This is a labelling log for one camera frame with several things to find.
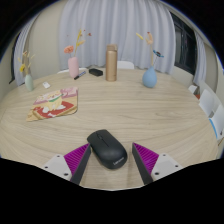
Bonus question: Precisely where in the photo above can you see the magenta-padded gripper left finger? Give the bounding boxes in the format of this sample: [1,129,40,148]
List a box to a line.
[42,142,92,186]

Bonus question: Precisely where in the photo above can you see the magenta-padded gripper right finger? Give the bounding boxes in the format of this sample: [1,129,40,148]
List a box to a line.
[131,142,183,186]

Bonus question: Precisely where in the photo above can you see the black computer mouse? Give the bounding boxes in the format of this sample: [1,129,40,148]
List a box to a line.
[86,129,129,170]

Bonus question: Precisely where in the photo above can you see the colourful printed mouse pad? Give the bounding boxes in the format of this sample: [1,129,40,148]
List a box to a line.
[26,86,80,122]

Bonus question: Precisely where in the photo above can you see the blue vase with dried flowers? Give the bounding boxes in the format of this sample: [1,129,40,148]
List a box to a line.
[135,31,165,89]

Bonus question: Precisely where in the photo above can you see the white and blue chairs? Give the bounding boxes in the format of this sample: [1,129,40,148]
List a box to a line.
[188,83,224,141]

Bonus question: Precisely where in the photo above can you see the dark marker pen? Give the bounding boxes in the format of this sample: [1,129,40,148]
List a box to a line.
[73,70,87,81]

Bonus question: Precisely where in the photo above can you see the small black case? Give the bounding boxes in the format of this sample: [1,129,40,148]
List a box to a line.
[88,68,104,77]

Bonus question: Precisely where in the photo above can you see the green vase with dried flowers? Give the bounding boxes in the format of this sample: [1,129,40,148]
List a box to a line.
[18,50,36,92]

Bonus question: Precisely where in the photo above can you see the pink vase with dried flowers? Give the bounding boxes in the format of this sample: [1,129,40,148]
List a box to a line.
[63,29,93,80]

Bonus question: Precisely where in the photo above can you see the bronze metal drink bottle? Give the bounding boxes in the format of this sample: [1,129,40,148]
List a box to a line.
[105,44,119,82]

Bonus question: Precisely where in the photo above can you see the narrow white curtain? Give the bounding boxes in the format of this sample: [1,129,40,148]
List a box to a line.
[194,31,208,86]
[13,16,38,87]

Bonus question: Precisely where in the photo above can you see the dark window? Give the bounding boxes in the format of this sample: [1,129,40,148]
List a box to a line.
[9,43,18,84]
[169,12,198,76]

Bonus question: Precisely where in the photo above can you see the wide white curtain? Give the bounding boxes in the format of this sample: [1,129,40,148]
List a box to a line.
[58,0,177,75]

